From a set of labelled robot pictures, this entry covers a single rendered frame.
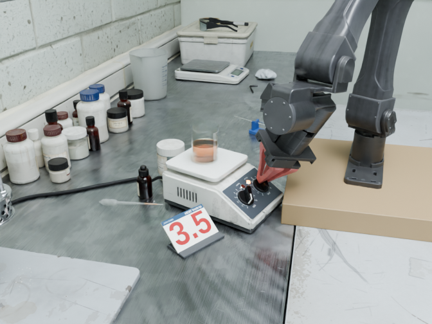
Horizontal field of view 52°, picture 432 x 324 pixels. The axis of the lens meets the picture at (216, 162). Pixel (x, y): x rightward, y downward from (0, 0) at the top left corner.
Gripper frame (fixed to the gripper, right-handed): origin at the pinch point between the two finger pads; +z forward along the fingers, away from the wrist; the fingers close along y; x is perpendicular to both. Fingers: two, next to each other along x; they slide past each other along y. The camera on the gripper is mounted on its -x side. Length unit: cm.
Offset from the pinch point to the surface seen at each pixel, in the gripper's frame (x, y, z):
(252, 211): 6.6, 4.5, 1.4
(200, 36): -106, -37, 32
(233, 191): 2.2, 6.7, 1.4
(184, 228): 6.6, 15.8, 6.2
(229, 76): -75, -37, 29
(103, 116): -39.9, 17.6, 24.0
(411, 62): -85, -133, 10
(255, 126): -30.7, -20.0, 13.5
